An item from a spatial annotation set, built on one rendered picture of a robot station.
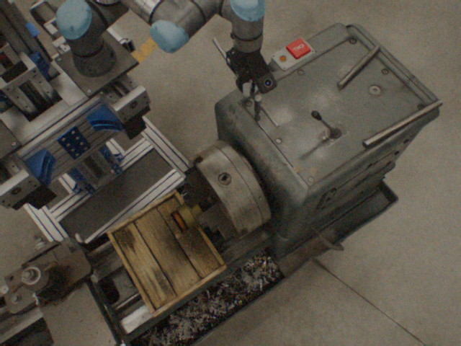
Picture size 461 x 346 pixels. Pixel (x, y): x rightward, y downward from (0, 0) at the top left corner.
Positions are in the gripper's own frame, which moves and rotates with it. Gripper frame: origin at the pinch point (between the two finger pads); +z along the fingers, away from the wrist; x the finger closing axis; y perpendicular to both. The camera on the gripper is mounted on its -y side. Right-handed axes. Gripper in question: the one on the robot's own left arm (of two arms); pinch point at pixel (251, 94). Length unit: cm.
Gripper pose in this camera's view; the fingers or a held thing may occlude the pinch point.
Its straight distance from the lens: 121.7
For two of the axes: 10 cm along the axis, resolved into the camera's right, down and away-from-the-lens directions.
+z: 0.3, 3.9, 9.2
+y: -5.5, -7.6, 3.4
